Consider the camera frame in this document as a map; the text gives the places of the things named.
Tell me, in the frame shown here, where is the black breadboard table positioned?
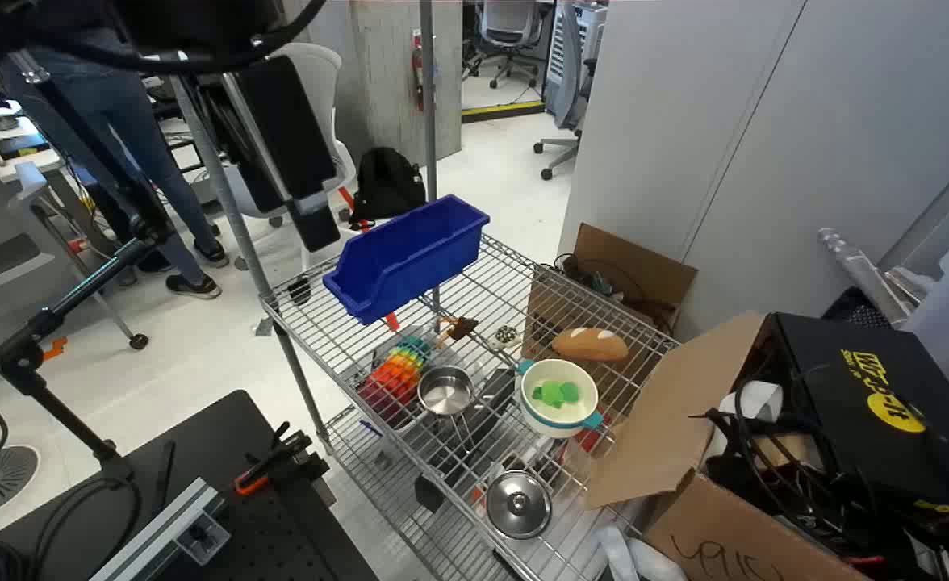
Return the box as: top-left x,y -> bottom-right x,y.
0,386 -> 382,581

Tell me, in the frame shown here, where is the orange black clamp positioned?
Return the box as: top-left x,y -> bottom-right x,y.
230,418 -> 332,499

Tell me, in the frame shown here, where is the blue plastic storage bin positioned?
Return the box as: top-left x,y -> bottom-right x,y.
321,194 -> 493,328

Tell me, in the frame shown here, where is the white office chair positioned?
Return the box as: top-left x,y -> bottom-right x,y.
218,38 -> 360,219

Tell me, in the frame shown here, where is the black bag yellow logo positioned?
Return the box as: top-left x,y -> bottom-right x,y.
759,308 -> 949,529

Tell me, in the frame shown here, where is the green plastic toy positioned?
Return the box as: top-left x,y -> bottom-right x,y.
528,378 -> 584,417

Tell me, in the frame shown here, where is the white plastic bag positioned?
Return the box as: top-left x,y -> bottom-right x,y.
584,527 -> 661,581

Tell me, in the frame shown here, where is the yellow floor cable cover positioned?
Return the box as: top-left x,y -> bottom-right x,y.
458,96 -> 548,123

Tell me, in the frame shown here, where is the aluminium extrusion bar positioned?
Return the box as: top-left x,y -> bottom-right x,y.
91,477 -> 230,581

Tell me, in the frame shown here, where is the grey metal rack pole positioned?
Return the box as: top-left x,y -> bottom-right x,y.
417,0 -> 442,209
166,74 -> 332,445

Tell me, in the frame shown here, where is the metal wire rack shelf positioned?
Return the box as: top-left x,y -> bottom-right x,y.
258,209 -> 682,581

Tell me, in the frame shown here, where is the tangle of black cables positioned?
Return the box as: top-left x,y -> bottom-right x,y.
703,375 -> 930,563

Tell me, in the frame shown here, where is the black office chair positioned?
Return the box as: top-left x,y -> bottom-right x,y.
196,51 -> 344,253

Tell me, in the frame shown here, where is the blue-grey office chair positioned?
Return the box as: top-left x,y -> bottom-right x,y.
532,0 -> 613,185

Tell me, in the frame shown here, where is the toy bread loaf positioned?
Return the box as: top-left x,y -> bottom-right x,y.
546,322 -> 633,366

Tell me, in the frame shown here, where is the person in blue jeans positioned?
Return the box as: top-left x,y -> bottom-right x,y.
0,41 -> 230,302

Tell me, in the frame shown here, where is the small open cardboard box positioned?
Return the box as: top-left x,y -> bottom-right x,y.
556,219 -> 699,334

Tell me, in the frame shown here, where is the small steel cup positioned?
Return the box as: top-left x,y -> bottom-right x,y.
417,364 -> 479,418

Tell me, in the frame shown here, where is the black backpack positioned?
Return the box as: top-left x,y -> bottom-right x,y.
353,145 -> 433,226

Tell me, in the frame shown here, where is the grey office chair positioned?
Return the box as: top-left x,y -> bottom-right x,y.
470,0 -> 548,89

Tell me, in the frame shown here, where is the small brown toy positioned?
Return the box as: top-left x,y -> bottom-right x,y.
436,308 -> 482,345

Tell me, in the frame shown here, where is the large open cardboard box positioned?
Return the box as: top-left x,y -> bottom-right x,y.
581,308 -> 876,581

